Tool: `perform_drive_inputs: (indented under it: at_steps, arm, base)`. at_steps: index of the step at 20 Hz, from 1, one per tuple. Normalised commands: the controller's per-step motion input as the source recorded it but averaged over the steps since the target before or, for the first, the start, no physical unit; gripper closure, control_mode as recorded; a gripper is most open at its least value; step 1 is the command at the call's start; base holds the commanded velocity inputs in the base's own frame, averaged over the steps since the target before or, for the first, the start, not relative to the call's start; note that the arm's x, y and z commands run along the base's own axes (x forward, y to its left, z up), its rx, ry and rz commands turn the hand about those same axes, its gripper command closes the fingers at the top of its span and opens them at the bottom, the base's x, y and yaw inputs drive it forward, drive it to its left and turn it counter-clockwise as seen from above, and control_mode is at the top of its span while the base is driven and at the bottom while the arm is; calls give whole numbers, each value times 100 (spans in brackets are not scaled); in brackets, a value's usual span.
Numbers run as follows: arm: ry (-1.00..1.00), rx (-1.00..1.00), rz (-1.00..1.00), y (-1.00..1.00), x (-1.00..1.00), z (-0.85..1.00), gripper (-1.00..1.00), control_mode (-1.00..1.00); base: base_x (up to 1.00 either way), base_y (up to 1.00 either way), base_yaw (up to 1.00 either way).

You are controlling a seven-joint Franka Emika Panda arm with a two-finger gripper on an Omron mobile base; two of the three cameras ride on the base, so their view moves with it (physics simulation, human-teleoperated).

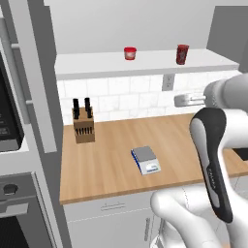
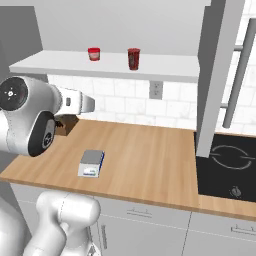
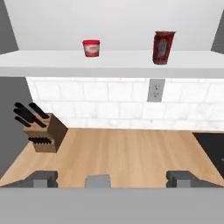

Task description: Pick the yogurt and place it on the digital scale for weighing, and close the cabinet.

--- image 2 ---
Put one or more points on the grey cabinet door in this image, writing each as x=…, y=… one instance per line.
x=213, y=76

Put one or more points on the small red yogurt cup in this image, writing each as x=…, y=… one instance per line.
x=94, y=54

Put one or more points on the dark red tall cup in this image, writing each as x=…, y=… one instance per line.
x=133, y=59

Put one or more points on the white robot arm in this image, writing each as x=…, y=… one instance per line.
x=23, y=130

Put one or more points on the grey drawer front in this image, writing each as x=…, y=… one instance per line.
x=213, y=226
x=160, y=218

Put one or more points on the grey wall cabinet with shelf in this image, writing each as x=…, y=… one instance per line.
x=110, y=65

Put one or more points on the grey wall socket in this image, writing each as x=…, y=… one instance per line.
x=155, y=90

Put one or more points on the black hob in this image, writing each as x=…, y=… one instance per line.
x=230, y=166

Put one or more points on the grey base cupboard door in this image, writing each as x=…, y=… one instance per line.
x=143, y=241
x=216, y=246

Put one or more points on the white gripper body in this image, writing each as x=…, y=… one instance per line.
x=88, y=104

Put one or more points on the white digital scale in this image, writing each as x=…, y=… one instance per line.
x=91, y=162

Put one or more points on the brown wooden box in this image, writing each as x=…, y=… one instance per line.
x=66, y=126

